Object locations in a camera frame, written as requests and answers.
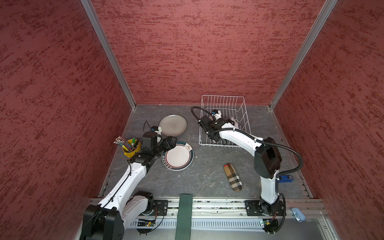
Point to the yellow pen cup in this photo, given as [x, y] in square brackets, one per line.
[129, 155]

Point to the light blue small object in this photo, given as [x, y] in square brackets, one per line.
[299, 216]

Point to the white plate orange print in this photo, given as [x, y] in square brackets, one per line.
[235, 122]

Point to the white plate green red rim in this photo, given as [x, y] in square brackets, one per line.
[178, 158]

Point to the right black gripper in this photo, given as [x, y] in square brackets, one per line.
[230, 121]

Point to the plaid beige glasses case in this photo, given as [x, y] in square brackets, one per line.
[233, 178]

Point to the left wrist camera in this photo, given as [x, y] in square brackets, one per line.
[157, 130]

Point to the bundle of coloured pens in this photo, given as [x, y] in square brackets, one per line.
[128, 147]

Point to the blue black stapler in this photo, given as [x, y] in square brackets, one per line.
[286, 179]

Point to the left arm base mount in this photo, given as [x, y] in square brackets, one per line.
[159, 208]

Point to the plain grey ceramic plate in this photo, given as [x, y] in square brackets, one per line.
[173, 125]

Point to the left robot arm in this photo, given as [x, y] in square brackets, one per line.
[109, 219]

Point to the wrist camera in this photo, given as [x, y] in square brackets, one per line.
[216, 114]
[157, 130]

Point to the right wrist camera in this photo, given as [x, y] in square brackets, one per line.
[216, 114]

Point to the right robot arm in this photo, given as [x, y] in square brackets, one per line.
[267, 158]

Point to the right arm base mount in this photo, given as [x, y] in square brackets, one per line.
[256, 208]

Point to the white wire dish rack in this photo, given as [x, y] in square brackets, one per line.
[230, 107]

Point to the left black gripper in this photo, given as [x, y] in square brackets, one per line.
[171, 145]

